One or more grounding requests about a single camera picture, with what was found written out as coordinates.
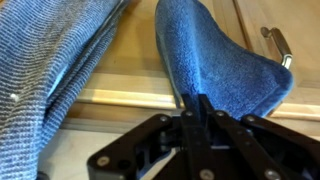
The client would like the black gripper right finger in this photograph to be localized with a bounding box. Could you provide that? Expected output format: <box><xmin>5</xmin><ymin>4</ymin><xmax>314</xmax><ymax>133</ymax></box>
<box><xmin>199</xmin><ymin>94</ymin><xmax>320</xmax><ymax>180</ymax></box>

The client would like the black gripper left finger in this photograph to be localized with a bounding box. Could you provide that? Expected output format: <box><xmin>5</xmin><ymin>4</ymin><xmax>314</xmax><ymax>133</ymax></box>
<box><xmin>87</xmin><ymin>93</ymin><xmax>202</xmax><ymax>180</ymax></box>

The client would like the dark blue terry cloth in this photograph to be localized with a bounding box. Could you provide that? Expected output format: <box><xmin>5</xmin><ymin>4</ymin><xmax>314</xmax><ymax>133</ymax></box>
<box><xmin>154</xmin><ymin>0</ymin><xmax>295</xmax><ymax>122</ymax></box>

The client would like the grey-blue striped cloth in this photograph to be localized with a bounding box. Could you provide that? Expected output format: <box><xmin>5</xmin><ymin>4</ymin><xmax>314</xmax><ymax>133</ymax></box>
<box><xmin>0</xmin><ymin>0</ymin><xmax>130</xmax><ymax>180</ymax></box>

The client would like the plain wooden drawer front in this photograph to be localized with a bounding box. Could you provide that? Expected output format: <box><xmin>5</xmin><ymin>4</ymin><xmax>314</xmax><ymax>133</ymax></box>
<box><xmin>37</xmin><ymin>116</ymin><xmax>320</xmax><ymax>180</ymax></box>

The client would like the metal door handle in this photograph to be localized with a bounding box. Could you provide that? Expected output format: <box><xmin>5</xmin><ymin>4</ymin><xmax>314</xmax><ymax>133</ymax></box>
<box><xmin>260</xmin><ymin>26</ymin><xmax>294</xmax><ymax>71</ymax></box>

